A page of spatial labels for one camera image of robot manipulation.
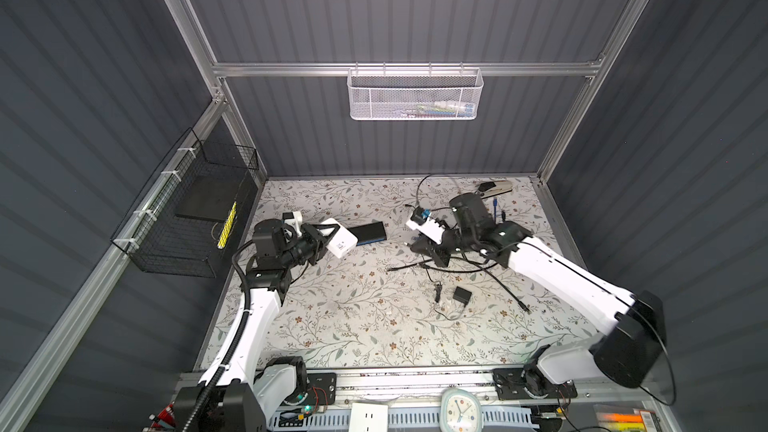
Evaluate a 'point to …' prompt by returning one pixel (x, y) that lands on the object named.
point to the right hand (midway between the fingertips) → (417, 247)
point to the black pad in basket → (210, 197)
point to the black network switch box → (370, 233)
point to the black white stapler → (489, 189)
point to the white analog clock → (460, 411)
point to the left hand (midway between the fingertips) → (339, 227)
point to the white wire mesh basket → (415, 93)
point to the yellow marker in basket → (227, 226)
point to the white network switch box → (344, 241)
